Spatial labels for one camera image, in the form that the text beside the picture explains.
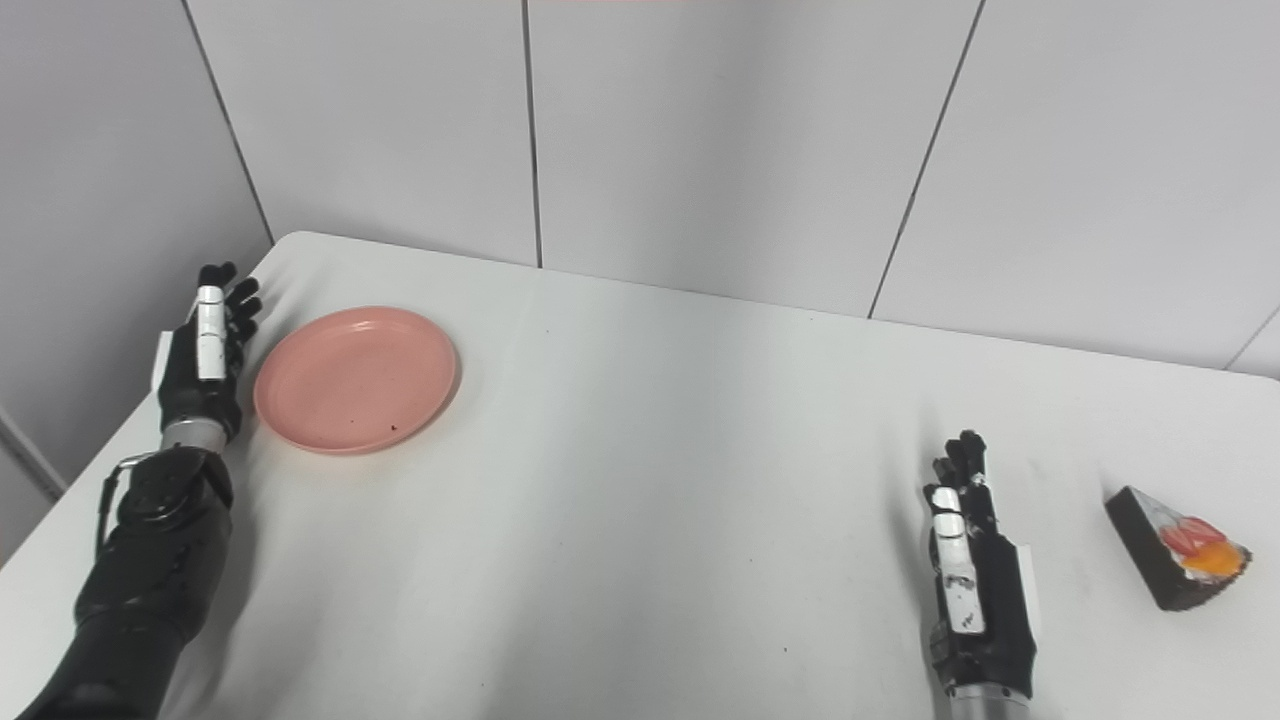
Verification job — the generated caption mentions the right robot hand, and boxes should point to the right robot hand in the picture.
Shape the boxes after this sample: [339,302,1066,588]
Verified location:
[923,430,1041,698]

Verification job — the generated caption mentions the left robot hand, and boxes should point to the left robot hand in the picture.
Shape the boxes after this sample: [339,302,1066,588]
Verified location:
[157,262,263,443]

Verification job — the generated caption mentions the pink plate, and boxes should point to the pink plate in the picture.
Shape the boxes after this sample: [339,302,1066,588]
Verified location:
[253,306,462,456]

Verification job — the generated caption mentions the chocolate cake slice with fruit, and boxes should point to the chocolate cake slice with fruit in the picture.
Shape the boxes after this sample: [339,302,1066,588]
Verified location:
[1104,486,1253,613]

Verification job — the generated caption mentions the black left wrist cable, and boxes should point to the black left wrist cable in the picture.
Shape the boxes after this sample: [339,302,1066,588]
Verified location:
[95,453,161,561]

